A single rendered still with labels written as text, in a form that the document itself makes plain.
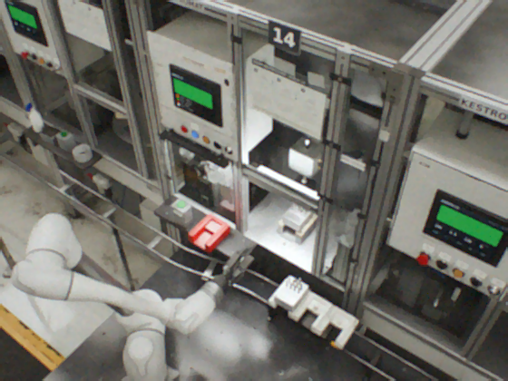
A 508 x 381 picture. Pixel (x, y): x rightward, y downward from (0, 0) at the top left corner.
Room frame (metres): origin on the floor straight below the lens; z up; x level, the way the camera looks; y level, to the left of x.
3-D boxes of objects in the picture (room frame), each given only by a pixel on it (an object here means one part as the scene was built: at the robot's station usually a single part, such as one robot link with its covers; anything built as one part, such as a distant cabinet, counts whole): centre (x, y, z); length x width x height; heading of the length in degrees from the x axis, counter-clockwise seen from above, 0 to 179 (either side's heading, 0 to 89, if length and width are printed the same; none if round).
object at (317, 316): (1.21, -0.24, 0.84); 0.36 x 0.14 x 0.10; 54
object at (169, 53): (1.82, 0.19, 1.60); 0.42 x 0.29 x 0.46; 54
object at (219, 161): (1.71, 0.27, 1.37); 0.36 x 0.04 x 0.04; 54
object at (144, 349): (1.01, 0.46, 0.85); 0.18 x 0.16 x 0.22; 7
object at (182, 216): (1.69, 0.36, 0.97); 0.08 x 0.08 x 0.12; 54
